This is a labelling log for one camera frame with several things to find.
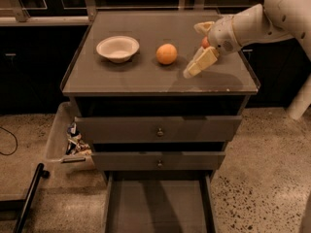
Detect black cable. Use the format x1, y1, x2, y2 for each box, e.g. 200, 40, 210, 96
0, 126, 19, 157

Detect orange fruit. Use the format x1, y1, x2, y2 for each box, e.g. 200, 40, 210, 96
155, 44, 177, 65

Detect white bowl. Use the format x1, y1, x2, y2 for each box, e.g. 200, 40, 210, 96
96, 36, 140, 64

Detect grey drawer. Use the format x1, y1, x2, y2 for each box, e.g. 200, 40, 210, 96
75, 116, 242, 144
101, 171, 219, 233
92, 151, 225, 171

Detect white cylindrical post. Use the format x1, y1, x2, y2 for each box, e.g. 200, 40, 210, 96
287, 75, 311, 119

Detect grey middle drawer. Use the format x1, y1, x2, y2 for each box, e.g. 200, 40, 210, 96
92, 151, 225, 171

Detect grey bottom drawer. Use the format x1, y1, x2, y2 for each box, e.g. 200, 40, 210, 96
101, 171, 219, 233

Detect red apple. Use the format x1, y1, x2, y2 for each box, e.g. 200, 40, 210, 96
201, 37, 210, 49

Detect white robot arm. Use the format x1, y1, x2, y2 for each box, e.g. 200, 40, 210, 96
184, 0, 311, 79

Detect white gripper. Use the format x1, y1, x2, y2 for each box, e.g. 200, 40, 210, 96
183, 16, 241, 79

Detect grey drawer cabinet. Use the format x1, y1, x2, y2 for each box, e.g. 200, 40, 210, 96
59, 10, 261, 233

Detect snack packets in bin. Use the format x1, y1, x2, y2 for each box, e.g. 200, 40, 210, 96
66, 122, 91, 155

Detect metal railing frame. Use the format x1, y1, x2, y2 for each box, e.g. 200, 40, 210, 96
0, 0, 311, 27

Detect grey top drawer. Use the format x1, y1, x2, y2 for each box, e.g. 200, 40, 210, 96
75, 116, 242, 144

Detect black metal stand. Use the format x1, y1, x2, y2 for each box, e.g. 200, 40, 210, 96
0, 163, 50, 233

